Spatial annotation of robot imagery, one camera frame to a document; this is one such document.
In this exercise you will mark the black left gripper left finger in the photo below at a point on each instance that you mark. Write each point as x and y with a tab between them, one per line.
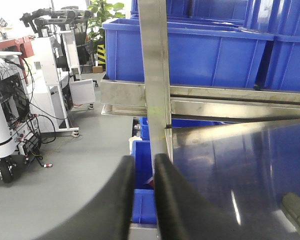
108	215

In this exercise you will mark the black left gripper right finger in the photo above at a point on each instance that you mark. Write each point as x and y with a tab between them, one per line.
182	213

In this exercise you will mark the brake pad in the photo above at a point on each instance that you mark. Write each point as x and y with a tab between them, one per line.
290	206

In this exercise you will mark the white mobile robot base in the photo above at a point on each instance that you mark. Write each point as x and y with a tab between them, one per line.
19	134

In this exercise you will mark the small blue bin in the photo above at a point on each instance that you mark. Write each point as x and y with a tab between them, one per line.
144	206

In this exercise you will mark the left blue plastic crate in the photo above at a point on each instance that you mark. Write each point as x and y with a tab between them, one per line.
199	55

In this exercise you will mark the blue plastic crate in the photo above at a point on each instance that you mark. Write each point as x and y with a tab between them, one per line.
199	55
280	65

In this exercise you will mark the right blue plastic crate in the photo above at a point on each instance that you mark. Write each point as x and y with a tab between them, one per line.
280	65

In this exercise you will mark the green potted plant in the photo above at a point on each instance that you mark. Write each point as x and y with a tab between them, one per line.
102	10

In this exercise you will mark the stainless steel rack frame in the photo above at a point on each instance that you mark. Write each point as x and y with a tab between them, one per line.
160	101

